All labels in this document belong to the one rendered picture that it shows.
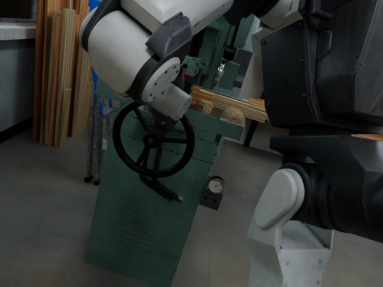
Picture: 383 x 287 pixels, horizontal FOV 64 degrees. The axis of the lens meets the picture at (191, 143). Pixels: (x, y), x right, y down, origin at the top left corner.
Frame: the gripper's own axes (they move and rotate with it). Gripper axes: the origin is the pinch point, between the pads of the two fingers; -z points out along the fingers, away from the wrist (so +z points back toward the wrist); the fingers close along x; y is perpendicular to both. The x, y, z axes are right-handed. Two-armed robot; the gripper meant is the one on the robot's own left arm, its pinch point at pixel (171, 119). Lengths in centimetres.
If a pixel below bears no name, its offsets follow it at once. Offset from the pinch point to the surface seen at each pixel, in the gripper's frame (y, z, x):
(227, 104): -7.6, -34.9, 24.3
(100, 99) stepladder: 65, -94, -1
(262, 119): -23, -36, 28
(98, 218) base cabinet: 11, -54, -49
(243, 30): 6, -36, 57
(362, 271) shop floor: -140, -131, 11
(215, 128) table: -10.5, -24.9, 10.9
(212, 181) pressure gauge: -21.1, -28.9, -6.0
